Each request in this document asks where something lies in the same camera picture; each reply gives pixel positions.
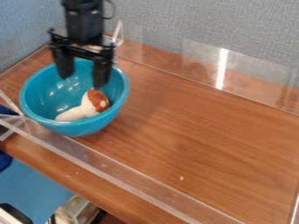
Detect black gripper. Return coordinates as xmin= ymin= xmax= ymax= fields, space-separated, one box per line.
xmin=48 ymin=8 xmax=114 ymax=88

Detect toy mushroom brown cap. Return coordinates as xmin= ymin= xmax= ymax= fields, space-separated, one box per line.
xmin=54 ymin=90 xmax=109 ymax=122

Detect blue bowl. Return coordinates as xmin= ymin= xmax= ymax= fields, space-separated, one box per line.
xmin=18 ymin=59 xmax=129 ymax=137

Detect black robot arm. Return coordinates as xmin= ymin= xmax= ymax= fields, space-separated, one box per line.
xmin=48 ymin=0 xmax=116 ymax=88

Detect blue object at left edge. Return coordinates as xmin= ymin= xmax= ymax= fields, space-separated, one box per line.
xmin=0 ymin=104 xmax=18 ymax=172

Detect clear acrylic front barrier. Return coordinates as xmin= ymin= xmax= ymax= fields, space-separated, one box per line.
xmin=0 ymin=116 xmax=241 ymax=224

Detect clear acrylic barrier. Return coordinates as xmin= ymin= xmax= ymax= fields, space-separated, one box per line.
xmin=0 ymin=116 xmax=241 ymax=224
xmin=116 ymin=23 xmax=299 ymax=115

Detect clear acrylic back barrier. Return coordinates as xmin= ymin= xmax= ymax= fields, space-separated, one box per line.
xmin=116 ymin=23 xmax=299 ymax=115

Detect metallic box under table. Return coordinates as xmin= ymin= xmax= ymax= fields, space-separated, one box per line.
xmin=46 ymin=195 xmax=98 ymax=224

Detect black device bottom left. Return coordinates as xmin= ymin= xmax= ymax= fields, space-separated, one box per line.
xmin=0 ymin=203 xmax=33 ymax=224

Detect clear acrylic corner bracket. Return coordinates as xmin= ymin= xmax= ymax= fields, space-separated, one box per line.
xmin=88 ymin=21 xmax=124 ymax=52

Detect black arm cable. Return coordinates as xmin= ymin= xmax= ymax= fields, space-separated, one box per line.
xmin=101 ymin=0 xmax=117 ymax=21

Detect clear acrylic left bracket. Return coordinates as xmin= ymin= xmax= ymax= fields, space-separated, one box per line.
xmin=0 ymin=89 xmax=25 ymax=138

